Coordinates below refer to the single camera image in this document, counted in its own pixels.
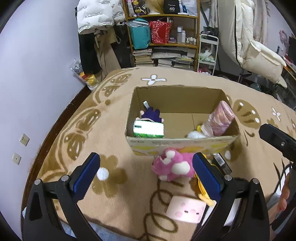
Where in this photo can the pink square plush cushion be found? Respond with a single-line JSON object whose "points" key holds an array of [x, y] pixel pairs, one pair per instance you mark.
{"points": [[186, 209]]}

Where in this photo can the yellow plush toy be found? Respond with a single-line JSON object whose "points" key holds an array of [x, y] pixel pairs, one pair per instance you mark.
{"points": [[202, 193]]}

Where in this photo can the person's right hand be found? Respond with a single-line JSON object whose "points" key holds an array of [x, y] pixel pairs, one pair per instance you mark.
{"points": [[282, 203]]}

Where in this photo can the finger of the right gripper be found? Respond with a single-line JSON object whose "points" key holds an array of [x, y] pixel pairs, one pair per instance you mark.
{"points": [[278, 139]]}

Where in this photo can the pink yarn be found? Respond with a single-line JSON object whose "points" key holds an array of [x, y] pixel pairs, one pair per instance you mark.
{"points": [[219, 120]]}

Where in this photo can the white utility cart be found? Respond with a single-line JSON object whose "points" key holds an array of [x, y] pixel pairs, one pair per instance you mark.
{"points": [[208, 54]]}

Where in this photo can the purple haired plush doll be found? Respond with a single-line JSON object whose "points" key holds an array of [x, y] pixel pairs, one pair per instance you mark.
{"points": [[149, 114]]}

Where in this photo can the black hanging garment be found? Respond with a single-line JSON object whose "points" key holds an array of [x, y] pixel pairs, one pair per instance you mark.
{"points": [[88, 56]]}

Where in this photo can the red patterned gift bag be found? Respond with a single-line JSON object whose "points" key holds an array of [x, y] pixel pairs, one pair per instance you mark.
{"points": [[160, 31]]}

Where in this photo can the white puffer jacket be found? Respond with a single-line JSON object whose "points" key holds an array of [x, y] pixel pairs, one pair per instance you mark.
{"points": [[94, 16]]}

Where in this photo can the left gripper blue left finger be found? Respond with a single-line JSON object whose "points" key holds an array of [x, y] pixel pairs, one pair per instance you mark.
{"points": [[84, 174]]}

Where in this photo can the cream padded recliner chair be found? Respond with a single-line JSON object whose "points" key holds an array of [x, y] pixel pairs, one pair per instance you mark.
{"points": [[243, 34]]}

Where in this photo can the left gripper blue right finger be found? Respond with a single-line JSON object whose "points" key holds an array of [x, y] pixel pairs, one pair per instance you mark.
{"points": [[209, 175]]}

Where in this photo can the blonde wig on head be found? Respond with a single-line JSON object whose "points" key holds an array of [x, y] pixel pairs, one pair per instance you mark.
{"points": [[155, 6]]}

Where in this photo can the floral curtain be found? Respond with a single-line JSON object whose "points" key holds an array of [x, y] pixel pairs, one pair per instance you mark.
{"points": [[260, 22]]}

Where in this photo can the black barcode box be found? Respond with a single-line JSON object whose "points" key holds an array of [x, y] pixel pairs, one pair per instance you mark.
{"points": [[221, 164]]}

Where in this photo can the teal tote bag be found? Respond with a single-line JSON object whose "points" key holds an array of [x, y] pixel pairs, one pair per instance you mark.
{"points": [[140, 33]]}

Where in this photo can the wall socket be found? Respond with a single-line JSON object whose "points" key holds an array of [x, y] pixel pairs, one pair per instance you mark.
{"points": [[16, 158], [24, 139]]}

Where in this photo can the stack of books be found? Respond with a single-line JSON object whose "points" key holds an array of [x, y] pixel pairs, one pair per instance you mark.
{"points": [[143, 57]]}

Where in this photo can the plastic bag of toys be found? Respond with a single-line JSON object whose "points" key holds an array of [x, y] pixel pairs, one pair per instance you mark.
{"points": [[88, 79]]}

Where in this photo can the white fluffy plush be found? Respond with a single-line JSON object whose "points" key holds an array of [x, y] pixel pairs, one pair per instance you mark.
{"points": [[196, 133]]}

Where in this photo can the black box marked 40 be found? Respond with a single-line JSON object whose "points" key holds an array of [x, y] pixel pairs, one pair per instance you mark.
{"points": [[171, 7]]}

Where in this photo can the beige trench coat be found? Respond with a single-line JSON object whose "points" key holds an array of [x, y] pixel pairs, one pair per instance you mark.
{"points": [[105, 54]]}

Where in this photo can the open cardboard box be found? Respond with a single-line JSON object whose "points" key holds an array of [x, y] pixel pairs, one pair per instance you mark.
{"points": [[183, 108]]}

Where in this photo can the lower wall socket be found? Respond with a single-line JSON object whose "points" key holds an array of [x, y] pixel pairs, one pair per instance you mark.
{"points": [[16, 158]]}

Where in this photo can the wooden shelf unit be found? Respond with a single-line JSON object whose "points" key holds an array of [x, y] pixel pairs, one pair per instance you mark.
{"points": [[183, 45]]}

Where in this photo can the upper wall socket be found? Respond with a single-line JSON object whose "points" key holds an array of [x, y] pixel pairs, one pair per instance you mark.
{"points": [[24, 139]]}

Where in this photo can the green tissue pack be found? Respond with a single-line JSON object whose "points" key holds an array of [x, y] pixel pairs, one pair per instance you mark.
{"points": [[148, 129]]}

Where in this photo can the pink bear plush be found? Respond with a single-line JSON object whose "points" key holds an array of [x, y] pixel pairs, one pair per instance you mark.
{"points": [[173, 164]]}

